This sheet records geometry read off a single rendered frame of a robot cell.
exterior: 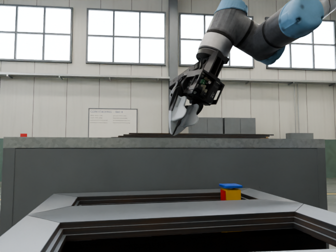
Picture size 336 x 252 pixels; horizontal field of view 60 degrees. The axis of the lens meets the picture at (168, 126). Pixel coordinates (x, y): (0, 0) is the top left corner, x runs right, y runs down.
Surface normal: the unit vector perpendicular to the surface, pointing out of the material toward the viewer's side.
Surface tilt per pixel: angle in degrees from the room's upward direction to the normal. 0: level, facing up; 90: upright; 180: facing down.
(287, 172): 90
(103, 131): 90
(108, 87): 90
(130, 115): 90
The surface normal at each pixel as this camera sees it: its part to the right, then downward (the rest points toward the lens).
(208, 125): 0.11, -0.07
